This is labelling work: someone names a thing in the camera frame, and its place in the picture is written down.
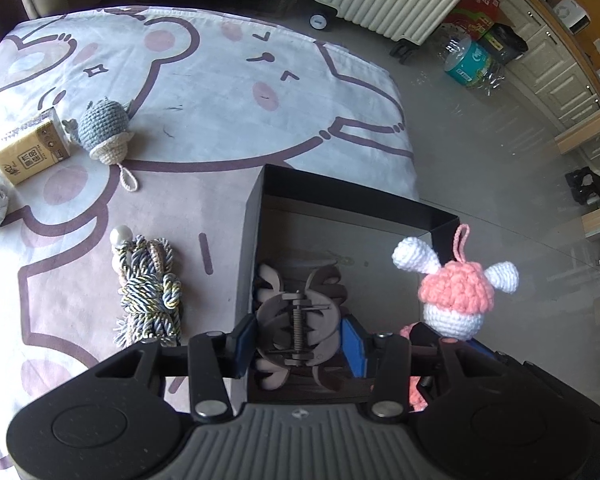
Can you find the red cardboard box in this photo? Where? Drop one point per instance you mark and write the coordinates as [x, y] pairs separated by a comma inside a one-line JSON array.
[[480, 0]]

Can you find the black object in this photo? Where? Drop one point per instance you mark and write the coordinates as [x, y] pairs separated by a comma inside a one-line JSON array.
[[587, 182]]

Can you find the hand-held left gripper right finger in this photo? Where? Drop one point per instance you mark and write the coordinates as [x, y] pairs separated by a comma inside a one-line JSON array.
[[355, 352]]

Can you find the black box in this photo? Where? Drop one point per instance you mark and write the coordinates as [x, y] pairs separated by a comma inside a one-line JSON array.
[[330, 230]]

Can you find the grey crochet whale toy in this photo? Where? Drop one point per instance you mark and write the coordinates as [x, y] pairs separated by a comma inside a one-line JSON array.
[[100, 125]]

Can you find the white countertop appliance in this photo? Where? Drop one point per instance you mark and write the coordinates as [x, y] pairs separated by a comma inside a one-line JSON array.
[[572, 12]]

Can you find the plastic water bottle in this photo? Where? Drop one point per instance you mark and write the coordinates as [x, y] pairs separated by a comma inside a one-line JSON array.
[[467, 60]]

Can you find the black trash bin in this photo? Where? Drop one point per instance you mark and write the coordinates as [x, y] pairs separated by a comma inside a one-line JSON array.
[[507, 40]]

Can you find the bear printed blanket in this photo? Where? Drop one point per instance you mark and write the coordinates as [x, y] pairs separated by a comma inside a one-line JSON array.
[[230, 110]]

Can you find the brown hair claw clip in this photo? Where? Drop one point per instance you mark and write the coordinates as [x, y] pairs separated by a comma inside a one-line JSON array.
[[290, 320]]

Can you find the pink white crochet bunny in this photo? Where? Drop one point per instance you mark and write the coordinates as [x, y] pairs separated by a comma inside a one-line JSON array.
[[455, 285]]

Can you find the cream kitchen cabinet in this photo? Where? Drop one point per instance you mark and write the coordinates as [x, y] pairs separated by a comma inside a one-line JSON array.
[[555, 65]]

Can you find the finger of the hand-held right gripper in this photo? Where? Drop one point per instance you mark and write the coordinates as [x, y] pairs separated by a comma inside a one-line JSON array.
[[422, 334], [480, 346]]

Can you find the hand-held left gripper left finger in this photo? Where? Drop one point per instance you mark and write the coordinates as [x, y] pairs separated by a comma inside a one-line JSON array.
[[245, 347]]

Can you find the yellow tissue packet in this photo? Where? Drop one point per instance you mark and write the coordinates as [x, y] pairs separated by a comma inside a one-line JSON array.
[[30, 152]]

